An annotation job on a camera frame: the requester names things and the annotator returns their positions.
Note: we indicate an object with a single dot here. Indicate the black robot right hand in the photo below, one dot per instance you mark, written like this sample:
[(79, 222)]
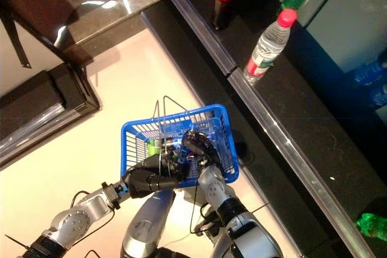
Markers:
[(199, 146)]

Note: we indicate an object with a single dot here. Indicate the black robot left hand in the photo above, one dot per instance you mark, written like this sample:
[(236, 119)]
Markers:
[(151, 179)]

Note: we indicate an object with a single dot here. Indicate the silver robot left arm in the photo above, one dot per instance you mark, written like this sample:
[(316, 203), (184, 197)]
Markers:
[(75, 218)]

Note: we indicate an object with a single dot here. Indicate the green soda can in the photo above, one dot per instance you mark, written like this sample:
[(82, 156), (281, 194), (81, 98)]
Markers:
[(152, 146)]

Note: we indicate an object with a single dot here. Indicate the clear plastic price rail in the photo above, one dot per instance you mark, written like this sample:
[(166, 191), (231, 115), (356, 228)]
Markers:
[(195, 20), (287, 147)]

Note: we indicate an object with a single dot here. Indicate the blue plastic shopping basket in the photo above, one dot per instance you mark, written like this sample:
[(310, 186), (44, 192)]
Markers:
[(231, 176)]

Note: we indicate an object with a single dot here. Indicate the silver robot left leg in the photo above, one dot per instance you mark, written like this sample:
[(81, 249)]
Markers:
[(148, 227)]

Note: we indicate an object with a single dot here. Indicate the black robot pelvis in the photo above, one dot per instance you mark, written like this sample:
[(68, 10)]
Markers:
[(181, 253)]

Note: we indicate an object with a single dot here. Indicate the black shelf base plinth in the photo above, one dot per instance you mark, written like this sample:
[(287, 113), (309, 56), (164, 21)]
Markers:
[(211, 89)]

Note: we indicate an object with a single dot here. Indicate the clear water bottle red cap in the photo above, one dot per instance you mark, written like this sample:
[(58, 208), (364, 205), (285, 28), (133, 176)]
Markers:
[(266, 49)]

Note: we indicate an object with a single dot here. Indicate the stainless steel counter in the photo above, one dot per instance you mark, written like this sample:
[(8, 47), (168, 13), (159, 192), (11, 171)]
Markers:
[(121, 13)]

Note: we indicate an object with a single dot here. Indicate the black glass display case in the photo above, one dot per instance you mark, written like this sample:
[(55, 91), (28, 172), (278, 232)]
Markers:
[(30, 104)]

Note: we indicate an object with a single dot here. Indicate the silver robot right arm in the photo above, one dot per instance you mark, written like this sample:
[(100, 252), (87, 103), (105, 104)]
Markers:
[(217, 191)]

